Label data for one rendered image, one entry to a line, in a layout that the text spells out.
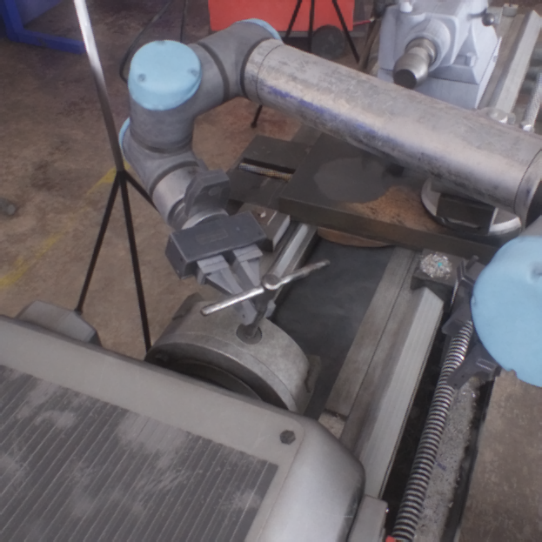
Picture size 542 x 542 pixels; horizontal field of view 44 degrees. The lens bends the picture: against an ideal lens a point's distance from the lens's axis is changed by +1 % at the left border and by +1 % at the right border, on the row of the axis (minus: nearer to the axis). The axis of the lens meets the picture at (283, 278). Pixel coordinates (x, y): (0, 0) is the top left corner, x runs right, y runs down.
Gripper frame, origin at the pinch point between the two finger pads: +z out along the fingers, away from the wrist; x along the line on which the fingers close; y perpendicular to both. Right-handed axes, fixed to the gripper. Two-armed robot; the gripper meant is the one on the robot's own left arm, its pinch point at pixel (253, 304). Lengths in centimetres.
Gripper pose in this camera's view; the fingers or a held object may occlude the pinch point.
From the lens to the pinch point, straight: 89.6
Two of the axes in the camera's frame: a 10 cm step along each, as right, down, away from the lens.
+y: -2.9, 5.6, 7.7
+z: 5.1, 7.7, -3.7
